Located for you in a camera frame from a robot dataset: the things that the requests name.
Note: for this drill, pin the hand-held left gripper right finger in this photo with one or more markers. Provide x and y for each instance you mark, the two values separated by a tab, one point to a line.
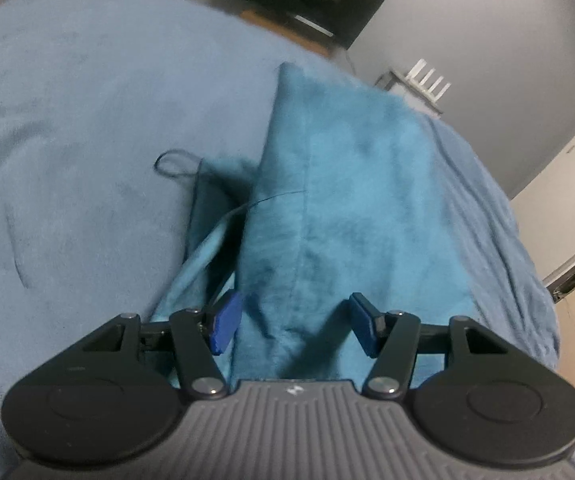
364	326

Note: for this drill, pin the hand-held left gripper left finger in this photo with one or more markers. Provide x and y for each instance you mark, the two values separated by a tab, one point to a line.
225	325

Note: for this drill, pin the blue bed blanket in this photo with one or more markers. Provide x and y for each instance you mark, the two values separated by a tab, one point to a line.
77	150

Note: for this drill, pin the small grey side table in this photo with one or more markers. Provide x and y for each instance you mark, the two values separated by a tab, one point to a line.
398	88

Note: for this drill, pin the white router with antennas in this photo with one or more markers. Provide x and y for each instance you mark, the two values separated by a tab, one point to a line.
428	83

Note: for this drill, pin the wooden television stand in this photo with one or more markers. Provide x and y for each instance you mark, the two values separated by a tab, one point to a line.
287	30

